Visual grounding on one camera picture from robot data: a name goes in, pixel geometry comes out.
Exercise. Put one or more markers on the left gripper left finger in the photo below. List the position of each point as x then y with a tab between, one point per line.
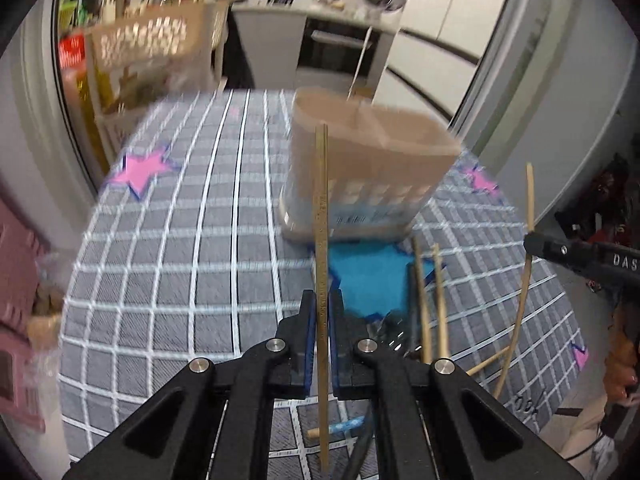
296	369

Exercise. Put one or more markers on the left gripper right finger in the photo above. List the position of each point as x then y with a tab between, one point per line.
354	372

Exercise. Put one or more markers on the curved bamboo chopstick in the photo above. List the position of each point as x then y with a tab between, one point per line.
526	275

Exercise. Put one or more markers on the blue patterned chopstick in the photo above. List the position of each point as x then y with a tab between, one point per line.
338	427

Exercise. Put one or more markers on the blue checkered tablecloth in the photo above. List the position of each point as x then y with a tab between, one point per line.
199	267

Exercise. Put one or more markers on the pink star sticker right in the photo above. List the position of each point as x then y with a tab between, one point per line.
481	181

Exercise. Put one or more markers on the pink star sticker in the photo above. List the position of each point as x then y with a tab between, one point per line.
481	181
137	171

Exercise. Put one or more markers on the beige plastic utensil holder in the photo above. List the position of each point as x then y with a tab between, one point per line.
384	164

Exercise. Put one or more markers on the pink star sticker left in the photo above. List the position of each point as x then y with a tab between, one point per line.
137	171

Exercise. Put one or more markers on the white refrigerator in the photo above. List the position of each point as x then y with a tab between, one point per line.
435	54

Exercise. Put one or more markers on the pink plastic stool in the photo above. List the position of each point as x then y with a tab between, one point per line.
19	281

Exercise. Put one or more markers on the built-in black oven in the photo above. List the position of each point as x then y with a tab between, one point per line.
337	47

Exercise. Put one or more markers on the beige perforated storage cart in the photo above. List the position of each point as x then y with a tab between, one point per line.
134	62

